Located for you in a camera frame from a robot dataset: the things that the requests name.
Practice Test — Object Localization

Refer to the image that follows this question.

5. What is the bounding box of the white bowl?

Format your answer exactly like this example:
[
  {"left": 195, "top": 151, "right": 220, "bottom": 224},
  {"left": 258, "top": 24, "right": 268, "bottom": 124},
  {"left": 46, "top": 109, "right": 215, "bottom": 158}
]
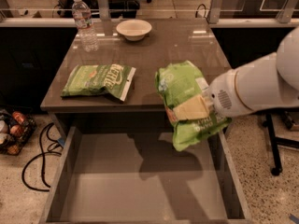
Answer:
[{"left": 116, "top": 20, "right": 152, "bottom": 41}]

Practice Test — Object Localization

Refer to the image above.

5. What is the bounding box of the metal glass partition frame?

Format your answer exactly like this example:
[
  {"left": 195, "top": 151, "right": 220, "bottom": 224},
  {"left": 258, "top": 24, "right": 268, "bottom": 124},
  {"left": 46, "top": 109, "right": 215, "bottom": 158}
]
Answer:
[{"left": 1, "top": 0, "right": 299, "bottom": 27}]

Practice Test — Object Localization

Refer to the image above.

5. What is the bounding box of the green Kettle chip bag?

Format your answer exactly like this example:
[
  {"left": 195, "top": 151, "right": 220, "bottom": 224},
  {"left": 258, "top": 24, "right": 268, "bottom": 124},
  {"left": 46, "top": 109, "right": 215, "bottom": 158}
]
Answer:
[{"left": 61, "top": 63, "right": 135, "bottom": 102}]

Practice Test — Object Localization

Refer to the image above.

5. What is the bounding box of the open grey drawer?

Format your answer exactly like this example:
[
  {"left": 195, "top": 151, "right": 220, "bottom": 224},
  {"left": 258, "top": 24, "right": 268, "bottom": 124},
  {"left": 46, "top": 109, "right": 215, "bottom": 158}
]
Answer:
[{"left": 38, "top": 126, "right": 253, "bottom": 224}]

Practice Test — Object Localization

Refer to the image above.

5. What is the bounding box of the grey counter cabinet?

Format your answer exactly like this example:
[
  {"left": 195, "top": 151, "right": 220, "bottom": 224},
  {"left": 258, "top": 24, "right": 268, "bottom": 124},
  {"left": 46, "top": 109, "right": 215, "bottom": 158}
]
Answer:
[{"left": 41, "top": 19, "right": 231, "bottom": 137}]

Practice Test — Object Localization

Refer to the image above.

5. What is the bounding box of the clear plastic water bottle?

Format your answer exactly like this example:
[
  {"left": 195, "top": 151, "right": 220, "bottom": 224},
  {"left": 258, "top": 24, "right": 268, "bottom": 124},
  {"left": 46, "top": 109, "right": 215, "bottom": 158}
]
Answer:
[{"left": 72, "top": 0, "right": 98, "bottom": 52}]

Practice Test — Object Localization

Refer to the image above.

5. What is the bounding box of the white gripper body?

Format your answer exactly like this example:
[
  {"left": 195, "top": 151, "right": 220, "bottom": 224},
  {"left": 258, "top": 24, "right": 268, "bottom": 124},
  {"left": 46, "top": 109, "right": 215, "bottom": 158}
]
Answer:
[{"left": 208, "top": 69, "right": 252, "bottom": 118}]

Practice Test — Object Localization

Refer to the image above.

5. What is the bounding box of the black floor cable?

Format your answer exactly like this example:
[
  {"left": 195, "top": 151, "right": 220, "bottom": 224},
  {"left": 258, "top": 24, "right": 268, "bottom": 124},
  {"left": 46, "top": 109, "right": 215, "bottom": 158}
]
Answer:
[{"left": 21, "top": 122, "right": 64, "bottom": 192}]

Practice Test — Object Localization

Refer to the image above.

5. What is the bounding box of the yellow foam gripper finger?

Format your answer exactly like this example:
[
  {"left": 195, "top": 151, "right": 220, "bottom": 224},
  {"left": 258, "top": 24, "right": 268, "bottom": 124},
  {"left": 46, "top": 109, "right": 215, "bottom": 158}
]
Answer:
[{"left": 173, "top": 94, "right": 209, "bottom": 120}]

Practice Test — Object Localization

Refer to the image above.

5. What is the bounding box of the wire basket with items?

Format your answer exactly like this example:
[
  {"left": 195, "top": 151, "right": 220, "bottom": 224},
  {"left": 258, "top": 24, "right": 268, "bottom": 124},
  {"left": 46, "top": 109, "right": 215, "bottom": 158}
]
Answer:
[{"left": 0, "top": 106, "right": 36, "bottom": 155}]

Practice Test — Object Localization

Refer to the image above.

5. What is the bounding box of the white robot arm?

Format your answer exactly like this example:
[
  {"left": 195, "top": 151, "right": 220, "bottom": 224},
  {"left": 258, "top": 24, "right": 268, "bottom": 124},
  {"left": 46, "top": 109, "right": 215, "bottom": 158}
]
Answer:
[{"left": 172, "top": 28, "right": 299, "bottom": 120}]

